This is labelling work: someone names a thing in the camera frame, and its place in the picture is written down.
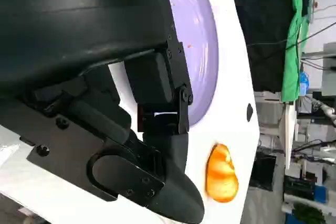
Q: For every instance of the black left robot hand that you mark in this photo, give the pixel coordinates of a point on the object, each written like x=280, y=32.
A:
x=65, y=37

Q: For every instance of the oblong orange toy bread roll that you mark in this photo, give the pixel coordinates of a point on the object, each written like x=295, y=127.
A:
x=221, y=175

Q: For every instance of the lilac plate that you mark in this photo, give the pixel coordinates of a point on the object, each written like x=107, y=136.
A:
x=199, y=51

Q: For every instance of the black backdrop cloth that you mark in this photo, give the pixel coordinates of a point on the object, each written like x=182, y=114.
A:
x=262, y=24

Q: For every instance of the black round table grommet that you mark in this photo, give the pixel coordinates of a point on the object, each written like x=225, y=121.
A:
x=250, y=111

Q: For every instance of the green cloth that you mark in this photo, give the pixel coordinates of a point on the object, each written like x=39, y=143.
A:
x=294, y=51

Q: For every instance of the black floor box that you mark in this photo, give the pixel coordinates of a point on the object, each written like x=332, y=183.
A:
x=262, y=171

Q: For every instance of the white board panel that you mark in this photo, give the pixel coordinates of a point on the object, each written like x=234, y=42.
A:
x=287, y=129

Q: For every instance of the blue background device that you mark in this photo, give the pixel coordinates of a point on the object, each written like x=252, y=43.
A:
x=304, y=83

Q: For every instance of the grey machine box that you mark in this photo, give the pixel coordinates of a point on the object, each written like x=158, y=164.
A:
x=330, y=69

